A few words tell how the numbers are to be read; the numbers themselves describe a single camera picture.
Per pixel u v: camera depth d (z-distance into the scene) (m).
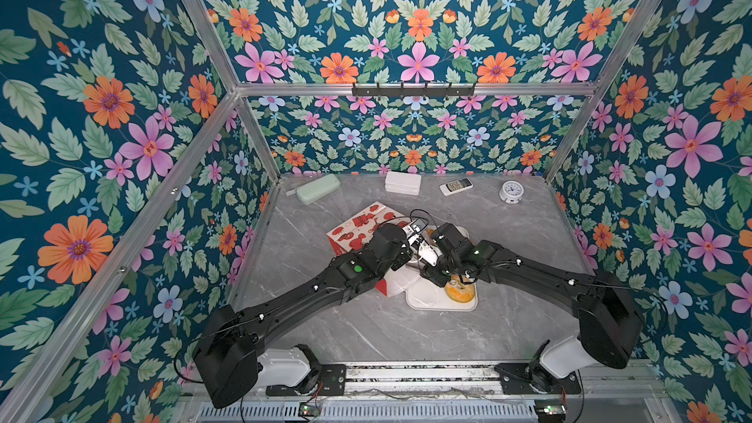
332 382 0.73
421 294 0.90
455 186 1.15
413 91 0.92
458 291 0.86
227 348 0.39
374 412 0.77
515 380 0.72
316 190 1.11
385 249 0.58
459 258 0.63
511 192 1.11
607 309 0.48
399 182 1.14
